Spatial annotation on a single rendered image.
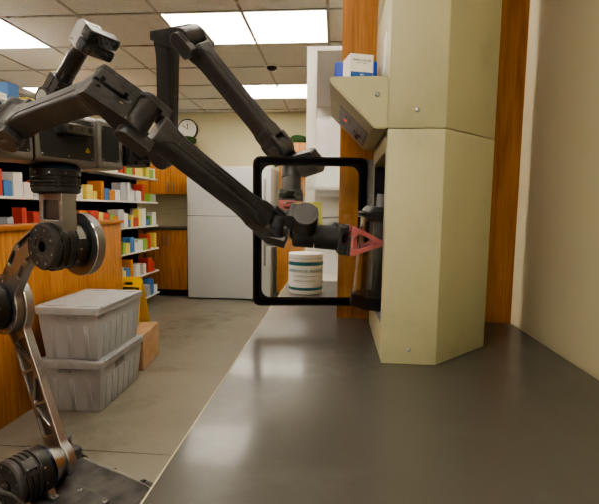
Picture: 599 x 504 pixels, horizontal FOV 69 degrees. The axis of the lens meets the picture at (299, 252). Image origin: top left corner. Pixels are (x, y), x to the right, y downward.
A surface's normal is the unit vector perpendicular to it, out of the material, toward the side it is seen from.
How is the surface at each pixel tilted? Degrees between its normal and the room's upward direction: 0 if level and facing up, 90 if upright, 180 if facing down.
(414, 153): 90
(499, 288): 90
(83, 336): 95
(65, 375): 95
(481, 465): 0
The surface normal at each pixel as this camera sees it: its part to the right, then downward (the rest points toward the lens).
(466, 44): 0.65, 0.08
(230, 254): -0.08, 0.10
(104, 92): 0.59, -0.22
